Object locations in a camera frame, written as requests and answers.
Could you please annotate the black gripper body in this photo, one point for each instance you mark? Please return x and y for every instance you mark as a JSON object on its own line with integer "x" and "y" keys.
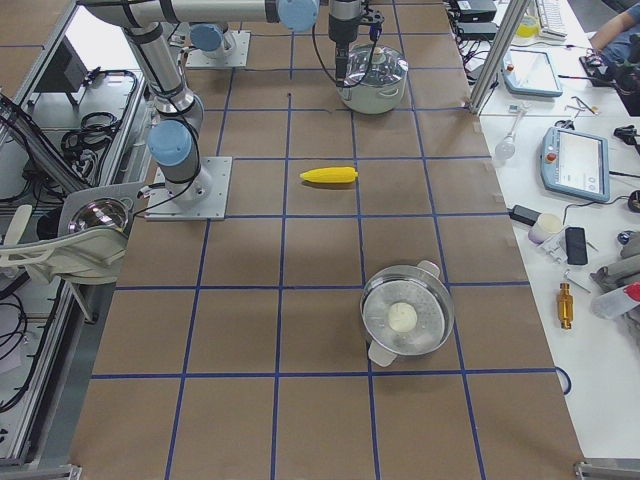
{"x": 341, "y": 31}

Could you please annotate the steel steamer pot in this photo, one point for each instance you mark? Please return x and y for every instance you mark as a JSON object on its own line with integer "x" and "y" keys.
{"x": 420, "y": 286}

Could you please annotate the glass lid on stand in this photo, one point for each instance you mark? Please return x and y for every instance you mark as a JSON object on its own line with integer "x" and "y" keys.
{"x": 106, "y": 212}

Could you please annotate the far blue teach pendant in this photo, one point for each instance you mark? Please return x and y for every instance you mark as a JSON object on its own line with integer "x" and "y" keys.
{"x": 530, "y": 72}

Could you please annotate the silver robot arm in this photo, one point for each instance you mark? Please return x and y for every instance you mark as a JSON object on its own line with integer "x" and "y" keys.
{"x": 173, "y": 142}
{"x": 210, "y": 38}

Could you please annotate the blue teach pendant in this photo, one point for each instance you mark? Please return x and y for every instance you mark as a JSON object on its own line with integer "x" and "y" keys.
{"x": 530, "y": 72}
{"x": 575, "y": 164}

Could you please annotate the clear glass bulb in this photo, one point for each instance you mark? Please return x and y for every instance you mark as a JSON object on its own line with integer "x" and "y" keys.
{"x": 506, "y": 148}

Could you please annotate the white dish rack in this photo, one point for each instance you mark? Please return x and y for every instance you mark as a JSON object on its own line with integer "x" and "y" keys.
{"x": 90, "y": 257}

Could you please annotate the white steamed bun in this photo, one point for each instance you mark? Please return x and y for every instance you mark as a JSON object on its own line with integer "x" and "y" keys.
{"x": 402, "y": 317}

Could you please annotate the clear bottle red cap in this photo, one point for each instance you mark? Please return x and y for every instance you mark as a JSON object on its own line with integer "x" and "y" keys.
{"x": 616, "y": 302}

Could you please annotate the glass pot lid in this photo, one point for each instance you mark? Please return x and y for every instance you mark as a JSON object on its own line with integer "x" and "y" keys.
{"x": 379, "y": 66}

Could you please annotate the purple white cup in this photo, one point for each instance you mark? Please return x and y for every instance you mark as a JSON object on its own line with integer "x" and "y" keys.
{"x": 545, "y": 226}

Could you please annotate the aluminium frame post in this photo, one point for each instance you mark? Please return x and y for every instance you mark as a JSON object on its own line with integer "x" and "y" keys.
{"x": 506, "y": 31}

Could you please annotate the person in blue shirt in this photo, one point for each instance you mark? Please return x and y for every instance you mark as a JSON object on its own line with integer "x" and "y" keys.
{"x": 612, "y": 40}

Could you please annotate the yellow corn cob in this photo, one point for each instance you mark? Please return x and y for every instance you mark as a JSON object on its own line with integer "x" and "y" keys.
{"x": 334, "y": 175}

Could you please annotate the gold brass fitting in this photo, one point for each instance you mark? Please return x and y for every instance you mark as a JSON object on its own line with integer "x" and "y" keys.
{"x": 564, "y": 302}

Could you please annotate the white keyboard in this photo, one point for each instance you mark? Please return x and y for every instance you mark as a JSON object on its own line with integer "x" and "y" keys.
{"x": 550, "y": 19}

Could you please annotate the black monitor under table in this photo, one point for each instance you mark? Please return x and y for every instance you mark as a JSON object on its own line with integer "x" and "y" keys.
{"x": 65, "y": 73}

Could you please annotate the steel pot with handles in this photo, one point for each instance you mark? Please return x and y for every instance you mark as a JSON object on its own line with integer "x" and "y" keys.
{"x": 372, "y": 100}

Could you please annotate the black power adapter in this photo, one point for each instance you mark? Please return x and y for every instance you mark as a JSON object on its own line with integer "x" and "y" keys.
{"x": 524, "y": 215}

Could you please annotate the near blue teach pendant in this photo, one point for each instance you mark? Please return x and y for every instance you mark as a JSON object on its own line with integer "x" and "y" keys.
{"x": 575, "y": 164}

